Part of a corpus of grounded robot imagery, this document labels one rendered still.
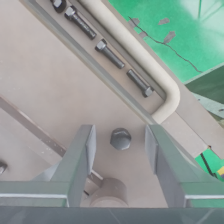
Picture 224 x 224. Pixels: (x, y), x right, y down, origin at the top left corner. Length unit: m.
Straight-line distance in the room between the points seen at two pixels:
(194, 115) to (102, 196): 0.22
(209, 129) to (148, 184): 0.19
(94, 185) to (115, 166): 0.03
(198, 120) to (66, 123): 0.24
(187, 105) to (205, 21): 1.43
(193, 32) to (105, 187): 1.57
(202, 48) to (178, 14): 0.36
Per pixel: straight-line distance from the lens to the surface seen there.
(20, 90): 0.17
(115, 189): 0.18
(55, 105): 0.16
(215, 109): 0.55
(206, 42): 1.71
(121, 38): 0.26
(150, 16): 1.58
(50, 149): 0.17
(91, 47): 0.28
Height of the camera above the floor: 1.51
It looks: 73 degrees down
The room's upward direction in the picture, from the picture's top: 175 degrees counter-clockwise
